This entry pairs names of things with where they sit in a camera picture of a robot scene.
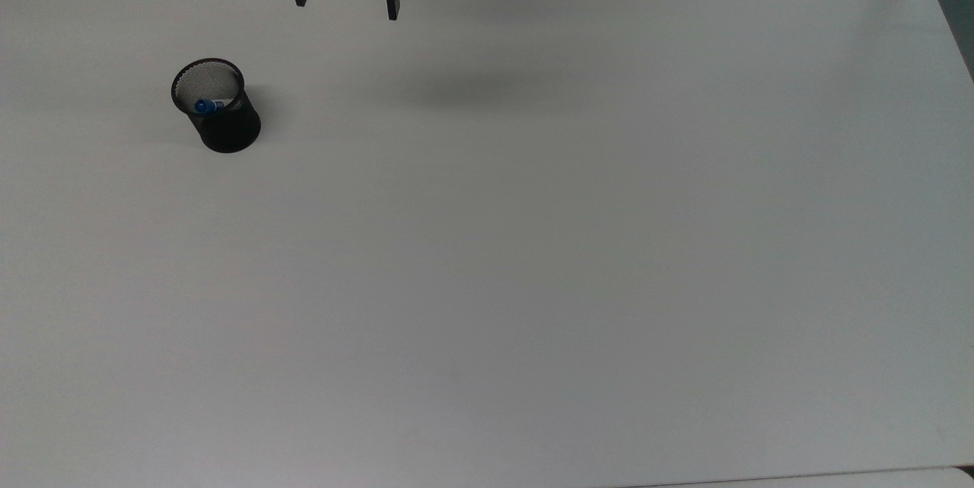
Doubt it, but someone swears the black mesh pen holder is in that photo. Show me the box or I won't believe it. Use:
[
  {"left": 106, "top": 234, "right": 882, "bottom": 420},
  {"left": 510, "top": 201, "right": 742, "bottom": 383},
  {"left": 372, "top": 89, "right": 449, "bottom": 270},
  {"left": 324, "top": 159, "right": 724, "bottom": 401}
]
[{"left": 170, "top": 58, "right": 263, "bottom": 155}]

